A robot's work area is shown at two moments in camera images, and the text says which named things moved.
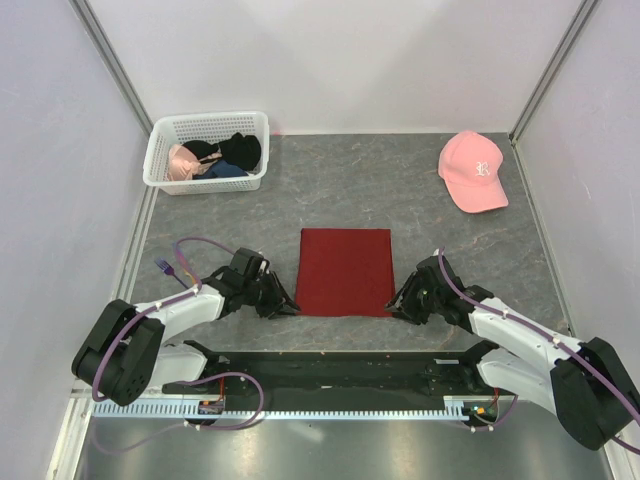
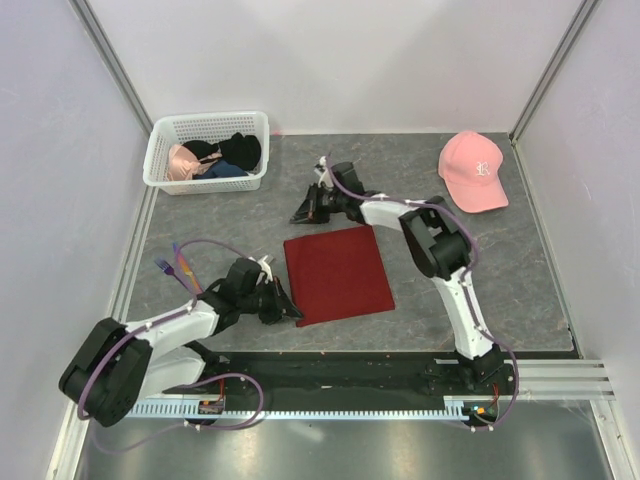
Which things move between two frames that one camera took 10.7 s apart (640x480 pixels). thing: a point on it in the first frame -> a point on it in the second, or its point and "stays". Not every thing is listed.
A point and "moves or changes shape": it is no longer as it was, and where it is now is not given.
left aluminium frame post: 106,51 stays
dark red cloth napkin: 345,272 moves or changes shape
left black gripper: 279,301 stays
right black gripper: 404,304 -> 310,211
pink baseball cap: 470,164 stays
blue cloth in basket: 222,169 stays
